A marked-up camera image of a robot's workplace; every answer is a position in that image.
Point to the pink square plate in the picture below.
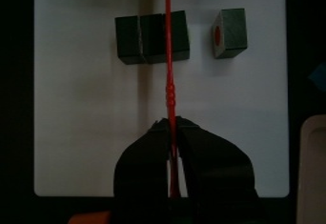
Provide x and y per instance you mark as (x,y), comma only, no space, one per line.
(314,170)

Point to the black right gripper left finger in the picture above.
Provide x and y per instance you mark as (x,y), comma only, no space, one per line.
(140,177)

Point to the sushi piece with red centre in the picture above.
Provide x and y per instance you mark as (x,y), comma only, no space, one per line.
(231,30)

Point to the dark green sushi piece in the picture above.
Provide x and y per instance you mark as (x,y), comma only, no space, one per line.
(180,34)
(152,37)
(127,37)

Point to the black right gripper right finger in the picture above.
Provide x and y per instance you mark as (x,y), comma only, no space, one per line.
(220,183)

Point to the white cutting board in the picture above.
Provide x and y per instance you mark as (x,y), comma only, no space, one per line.
(84,107)

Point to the red toy knife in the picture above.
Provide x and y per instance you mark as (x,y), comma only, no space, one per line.
(168,43)

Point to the orange cylindrical toy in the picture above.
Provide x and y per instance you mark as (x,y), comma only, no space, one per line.
(88,218)

